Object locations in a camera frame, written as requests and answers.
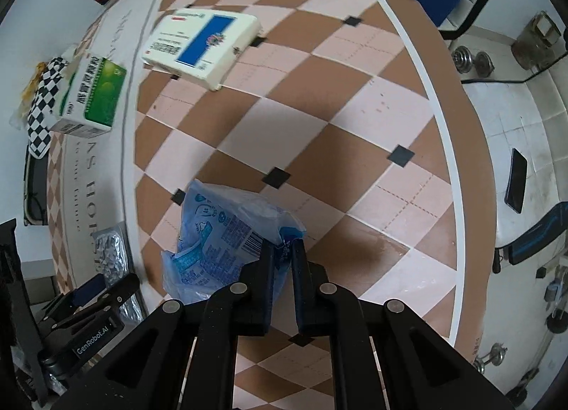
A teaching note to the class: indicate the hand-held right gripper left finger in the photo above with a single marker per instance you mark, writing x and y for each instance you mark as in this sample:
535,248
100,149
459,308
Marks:
265,276

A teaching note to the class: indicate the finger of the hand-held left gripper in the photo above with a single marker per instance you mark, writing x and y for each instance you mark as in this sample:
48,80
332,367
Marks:
120,291
91,289

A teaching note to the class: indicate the black cushion with blue lines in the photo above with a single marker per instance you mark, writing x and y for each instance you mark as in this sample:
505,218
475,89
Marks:
532,241

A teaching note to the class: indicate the small metal dumbbell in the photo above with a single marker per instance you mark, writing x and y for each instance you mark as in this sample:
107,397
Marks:
495,353
463,58

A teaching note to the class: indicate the black and white checkered cloth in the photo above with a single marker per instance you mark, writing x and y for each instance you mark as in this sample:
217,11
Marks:
40,117

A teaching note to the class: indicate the yellowish plastic bag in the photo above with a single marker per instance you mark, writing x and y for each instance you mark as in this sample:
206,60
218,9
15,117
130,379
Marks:
26,99

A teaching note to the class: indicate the green and white medicine box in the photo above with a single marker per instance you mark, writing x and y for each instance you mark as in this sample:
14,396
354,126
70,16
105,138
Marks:
95,90

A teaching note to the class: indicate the checkered printed table mat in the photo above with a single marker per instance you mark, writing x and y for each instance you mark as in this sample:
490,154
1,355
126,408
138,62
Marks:
355,125

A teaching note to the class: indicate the clear plastic container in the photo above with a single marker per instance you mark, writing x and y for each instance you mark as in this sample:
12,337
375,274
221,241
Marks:
539,39

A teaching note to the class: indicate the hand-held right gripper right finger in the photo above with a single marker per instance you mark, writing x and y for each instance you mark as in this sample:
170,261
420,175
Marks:
301,276

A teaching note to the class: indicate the white box with blue panel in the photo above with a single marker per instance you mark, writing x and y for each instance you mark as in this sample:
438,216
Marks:
199,43

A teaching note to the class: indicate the blue plastic bag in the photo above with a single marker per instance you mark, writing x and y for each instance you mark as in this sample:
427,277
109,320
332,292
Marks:
213,232

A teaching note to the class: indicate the black smartphone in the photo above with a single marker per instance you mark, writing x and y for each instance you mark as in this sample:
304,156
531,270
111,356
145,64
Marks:
516,181

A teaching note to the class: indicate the folded black table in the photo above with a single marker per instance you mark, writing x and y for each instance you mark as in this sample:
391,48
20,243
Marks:
35,190

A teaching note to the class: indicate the large silver blister pack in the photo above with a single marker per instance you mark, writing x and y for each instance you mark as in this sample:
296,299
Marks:
108,254

